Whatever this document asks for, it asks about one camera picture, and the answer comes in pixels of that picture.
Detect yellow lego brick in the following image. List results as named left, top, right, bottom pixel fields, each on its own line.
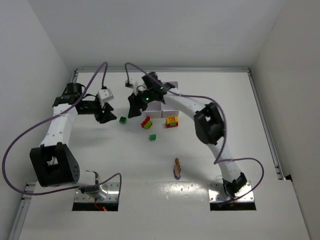
left=165, top=116, right=179, bottom=125

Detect dark green lego brick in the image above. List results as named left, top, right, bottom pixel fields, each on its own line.
left=149, top=134, right=157, bottom=141

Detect orange-brown long lego brick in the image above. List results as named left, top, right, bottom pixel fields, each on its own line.
left=174, top=158, right=181, bottom=178

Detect purple long lego brick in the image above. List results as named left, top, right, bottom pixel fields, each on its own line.
left=173, top=164, right=181, bottom=180

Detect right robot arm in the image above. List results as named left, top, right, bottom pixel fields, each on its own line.
left=125, top=72, right=247, bottom=198

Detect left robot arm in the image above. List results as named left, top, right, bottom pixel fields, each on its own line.
left=29, top=83, right=117, bottom=199

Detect white compartment container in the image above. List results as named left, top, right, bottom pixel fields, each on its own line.
left=143, top=81, right=181, bottom=118

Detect lime lego brick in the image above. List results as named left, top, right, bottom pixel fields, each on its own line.
left=143, top=120, right=153, bottom=130

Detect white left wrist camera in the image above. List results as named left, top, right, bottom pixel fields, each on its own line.
left=97, top=88, right=114, bottom=106

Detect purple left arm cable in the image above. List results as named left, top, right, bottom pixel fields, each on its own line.
left=1, top=61, right=123, bottom=196

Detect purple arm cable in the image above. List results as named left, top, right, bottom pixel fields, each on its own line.
left=124, top=62, right=265, bottom=206
left=1, top=61, right=123, bottom=196

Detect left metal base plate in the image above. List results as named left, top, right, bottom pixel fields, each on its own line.
left=74, top=182, right=120, bottom=204

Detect metal base plate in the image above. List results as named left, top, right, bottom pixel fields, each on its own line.
left=74, top=182, right=120, bottom=204
left=207, top=181, right=255, bottom=203

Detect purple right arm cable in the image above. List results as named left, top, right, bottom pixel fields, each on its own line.
left=124, top=62, right=265, bottom=206

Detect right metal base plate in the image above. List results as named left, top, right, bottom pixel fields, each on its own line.
left=207, top=181, right=255, bottom=203

